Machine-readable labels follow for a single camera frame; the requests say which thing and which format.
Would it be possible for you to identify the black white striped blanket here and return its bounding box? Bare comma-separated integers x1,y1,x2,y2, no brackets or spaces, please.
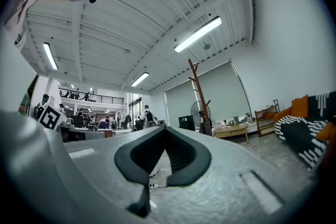
274,91,336,170

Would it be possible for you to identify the black tower cabinet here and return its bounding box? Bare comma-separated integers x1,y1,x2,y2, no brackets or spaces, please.
178,114,196,131

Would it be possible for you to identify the oval wooden coffee table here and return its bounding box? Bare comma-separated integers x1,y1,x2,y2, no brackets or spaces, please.
212,123,249,144

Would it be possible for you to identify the metal frame shelf rack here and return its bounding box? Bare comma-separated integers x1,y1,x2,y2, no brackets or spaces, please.
254,99,280,137

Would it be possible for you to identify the brown wooden coat rack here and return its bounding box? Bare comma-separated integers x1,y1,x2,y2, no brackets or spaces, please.
187,58,214,137

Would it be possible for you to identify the ceiling tube light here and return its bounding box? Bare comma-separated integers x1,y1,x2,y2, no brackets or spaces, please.
173,15,223,54
43,41,59,71
130,72,150,87

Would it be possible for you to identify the black standing fan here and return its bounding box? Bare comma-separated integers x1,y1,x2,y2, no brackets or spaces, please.
190,100,212,128

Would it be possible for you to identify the orange sofa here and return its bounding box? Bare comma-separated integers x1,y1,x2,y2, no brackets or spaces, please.
272,94,336,174

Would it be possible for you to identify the grey roller blind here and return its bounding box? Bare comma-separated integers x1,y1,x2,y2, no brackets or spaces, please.
164,60,253,129

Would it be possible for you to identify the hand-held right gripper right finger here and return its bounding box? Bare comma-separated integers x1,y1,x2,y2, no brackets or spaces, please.
164,124,212,188

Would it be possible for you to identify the black balcony railing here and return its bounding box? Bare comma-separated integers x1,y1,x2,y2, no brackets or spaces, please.
59,88,125,105

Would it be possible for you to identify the large orange cushion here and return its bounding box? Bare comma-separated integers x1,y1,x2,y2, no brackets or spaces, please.
290,94,309,119

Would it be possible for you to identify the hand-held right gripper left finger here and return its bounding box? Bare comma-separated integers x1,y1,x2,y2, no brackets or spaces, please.
114,124,166,218

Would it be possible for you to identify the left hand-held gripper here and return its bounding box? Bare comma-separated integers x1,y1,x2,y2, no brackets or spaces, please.
37,103,67,132

